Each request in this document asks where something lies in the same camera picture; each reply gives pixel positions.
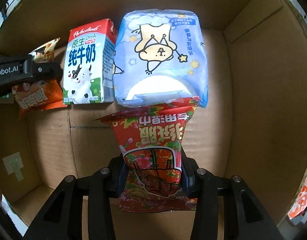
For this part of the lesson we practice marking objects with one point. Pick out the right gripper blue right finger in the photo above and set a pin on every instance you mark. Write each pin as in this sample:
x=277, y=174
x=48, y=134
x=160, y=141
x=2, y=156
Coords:
x=195, y=181

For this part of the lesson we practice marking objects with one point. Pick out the orange snack bag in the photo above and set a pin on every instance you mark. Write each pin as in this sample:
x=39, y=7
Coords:
x=45, y=94

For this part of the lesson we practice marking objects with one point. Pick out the blue cartoon tissue pack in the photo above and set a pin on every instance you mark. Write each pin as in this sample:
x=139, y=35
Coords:
x=160, y=57

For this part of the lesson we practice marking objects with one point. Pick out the milk carton red top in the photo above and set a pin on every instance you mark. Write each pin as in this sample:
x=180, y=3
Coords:
x=88, y=65

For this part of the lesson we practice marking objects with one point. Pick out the red floral wet wipes pack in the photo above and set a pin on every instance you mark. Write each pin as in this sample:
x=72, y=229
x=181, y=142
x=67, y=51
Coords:
x=150, y=141

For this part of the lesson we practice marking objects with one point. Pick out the cardboard box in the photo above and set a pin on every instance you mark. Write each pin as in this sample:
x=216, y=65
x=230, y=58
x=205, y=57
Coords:
x=254, y=126

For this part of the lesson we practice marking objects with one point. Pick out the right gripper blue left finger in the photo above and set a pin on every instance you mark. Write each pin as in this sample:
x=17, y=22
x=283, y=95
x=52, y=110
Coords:
x=110, y=179

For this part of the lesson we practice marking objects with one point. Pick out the orange white patterned cushion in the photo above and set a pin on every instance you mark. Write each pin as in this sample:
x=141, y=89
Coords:
x=300, y=203

